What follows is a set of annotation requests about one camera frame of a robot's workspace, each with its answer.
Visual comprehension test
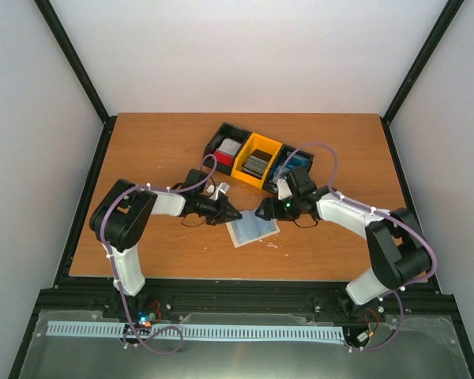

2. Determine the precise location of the grey card stack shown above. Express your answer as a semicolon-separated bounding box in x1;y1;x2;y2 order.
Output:
241;149;272;178

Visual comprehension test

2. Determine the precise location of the beige card holder wallet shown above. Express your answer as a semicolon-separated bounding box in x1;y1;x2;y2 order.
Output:
226;210;280;248

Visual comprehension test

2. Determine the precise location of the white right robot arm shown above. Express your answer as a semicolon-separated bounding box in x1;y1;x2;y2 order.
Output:
255;167;437;306

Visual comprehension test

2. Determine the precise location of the metal front plate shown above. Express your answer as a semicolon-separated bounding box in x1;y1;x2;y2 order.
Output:
18;311;474;378

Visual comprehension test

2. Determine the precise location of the yellow middle card bin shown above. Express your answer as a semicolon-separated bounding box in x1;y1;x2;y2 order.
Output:
231;133;283;189

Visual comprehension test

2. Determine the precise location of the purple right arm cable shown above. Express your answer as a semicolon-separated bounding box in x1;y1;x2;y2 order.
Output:
274;142;438;352

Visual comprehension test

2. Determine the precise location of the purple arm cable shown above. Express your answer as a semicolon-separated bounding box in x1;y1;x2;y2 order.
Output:
101;153;218;355
274;142;438;352

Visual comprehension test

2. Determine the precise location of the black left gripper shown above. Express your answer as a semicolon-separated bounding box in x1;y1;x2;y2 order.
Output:
195;194;242;226

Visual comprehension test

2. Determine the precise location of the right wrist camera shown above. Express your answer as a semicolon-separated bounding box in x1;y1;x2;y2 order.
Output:
276;178;292;200

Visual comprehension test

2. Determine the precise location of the red and white card stack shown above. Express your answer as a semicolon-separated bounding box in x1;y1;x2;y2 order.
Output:
214;138;242;167

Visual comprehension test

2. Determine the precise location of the blue card stack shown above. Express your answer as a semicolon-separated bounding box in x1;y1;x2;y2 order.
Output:
273;155;311;178

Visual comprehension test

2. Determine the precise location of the black left frame post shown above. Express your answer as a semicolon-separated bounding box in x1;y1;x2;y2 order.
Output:
33;0;111;124

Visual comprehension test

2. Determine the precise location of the black card bin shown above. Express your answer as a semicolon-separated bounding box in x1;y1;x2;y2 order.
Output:
261;144;314;193
203;122;251;176

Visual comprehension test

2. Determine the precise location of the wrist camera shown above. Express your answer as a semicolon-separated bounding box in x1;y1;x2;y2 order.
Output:
207;182;230;201
276;178;292;200

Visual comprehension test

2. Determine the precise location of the light blue cable duct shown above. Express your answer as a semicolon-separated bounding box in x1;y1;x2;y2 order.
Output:
45;321;344;343

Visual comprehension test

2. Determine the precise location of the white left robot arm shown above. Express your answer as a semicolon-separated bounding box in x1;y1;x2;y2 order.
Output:
89;169;243;318

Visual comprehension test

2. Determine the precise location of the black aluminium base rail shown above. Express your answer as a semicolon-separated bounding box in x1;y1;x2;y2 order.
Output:
34;277;460;325

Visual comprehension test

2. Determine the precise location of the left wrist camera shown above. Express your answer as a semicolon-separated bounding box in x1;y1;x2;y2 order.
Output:
207;182;230;201

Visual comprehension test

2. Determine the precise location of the black right frame post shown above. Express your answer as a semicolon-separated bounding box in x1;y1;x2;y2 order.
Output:
382;0;466;123

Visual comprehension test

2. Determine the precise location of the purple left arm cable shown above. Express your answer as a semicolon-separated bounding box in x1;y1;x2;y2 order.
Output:
101;153;218;355

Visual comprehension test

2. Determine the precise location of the black frame post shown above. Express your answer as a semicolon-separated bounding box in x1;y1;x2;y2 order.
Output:
33;0;111;124
382;0;466;123

